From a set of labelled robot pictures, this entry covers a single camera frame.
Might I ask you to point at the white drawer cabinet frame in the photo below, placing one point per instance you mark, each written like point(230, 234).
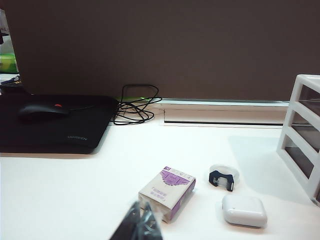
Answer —
point(287, 140)

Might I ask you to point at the brown desk partition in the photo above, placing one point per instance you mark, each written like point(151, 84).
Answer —
point(162, 45)

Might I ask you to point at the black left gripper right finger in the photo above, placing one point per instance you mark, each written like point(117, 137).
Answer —
point(151, 230)

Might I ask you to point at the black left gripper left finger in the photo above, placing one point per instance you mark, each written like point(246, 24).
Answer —
point(130, 225)

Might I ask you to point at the purple white tissue pack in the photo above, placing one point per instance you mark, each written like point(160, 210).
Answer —
point(167, 195)

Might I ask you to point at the white earphone case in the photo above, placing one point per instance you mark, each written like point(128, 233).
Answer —
point(243, 211)

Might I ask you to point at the black computer mouse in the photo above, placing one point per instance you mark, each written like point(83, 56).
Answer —
point(42, 111)

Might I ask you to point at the yellow green object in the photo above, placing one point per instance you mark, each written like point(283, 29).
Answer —
point(7, 63)

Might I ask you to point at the black mouse pad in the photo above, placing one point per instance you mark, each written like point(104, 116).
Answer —
point(62, 135)

